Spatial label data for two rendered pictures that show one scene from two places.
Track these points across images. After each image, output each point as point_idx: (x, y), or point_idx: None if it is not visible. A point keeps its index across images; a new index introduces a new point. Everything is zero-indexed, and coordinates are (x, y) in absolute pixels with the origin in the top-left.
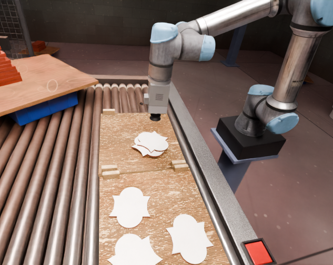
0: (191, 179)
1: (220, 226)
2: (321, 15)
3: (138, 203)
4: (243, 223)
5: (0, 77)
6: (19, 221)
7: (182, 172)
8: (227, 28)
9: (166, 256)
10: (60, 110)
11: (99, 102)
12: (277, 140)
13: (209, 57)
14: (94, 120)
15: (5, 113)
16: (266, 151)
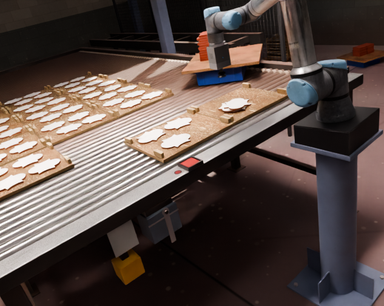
0: (222, 127)
1: (198, 149)
2: None
3: (181, 123)
4: (210, 155)
5: (205, 54)
6: (148, 115)
7: (224, 123)
8: (264, 2)
9: (159, 141)
10: (226, 82)
11: (258, 81)
12: (336, 129)
13: (229, 26)
14: None
15: (187, 73)
16: (327, 143)
